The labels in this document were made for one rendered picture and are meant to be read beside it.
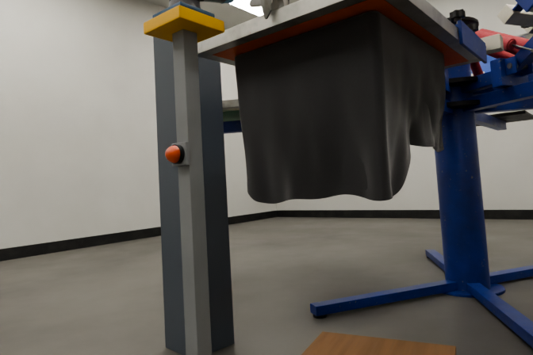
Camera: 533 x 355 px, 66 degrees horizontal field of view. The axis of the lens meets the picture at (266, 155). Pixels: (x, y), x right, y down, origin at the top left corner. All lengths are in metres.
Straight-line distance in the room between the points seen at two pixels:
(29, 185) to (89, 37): 1.77
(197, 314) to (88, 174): 4.08
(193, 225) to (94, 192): 4.08
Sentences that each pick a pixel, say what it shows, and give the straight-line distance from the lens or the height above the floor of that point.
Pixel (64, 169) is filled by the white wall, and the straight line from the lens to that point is 4.83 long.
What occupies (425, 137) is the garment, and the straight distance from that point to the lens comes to 1.21.
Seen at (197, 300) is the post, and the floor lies 0.34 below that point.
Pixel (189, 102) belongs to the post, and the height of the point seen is 0.76.
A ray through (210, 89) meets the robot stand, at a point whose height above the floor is 0.94.
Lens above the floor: 0.58
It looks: 4 degrees up
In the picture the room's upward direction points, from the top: 3 degrees counter-clockwise
